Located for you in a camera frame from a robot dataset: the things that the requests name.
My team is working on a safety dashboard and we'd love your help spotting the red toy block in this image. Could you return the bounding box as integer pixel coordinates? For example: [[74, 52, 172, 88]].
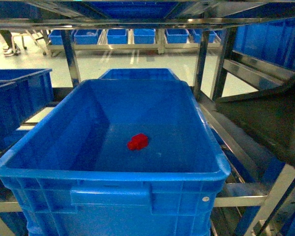
[[127, 133, 148, 150]]

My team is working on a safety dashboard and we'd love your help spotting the large blue target crate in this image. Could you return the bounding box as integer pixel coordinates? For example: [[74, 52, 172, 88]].
[[0, 79, 231, 236]]

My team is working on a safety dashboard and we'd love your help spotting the steel rack frame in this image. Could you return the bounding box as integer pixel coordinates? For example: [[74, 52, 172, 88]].
[[0, 0, 295, 236]]

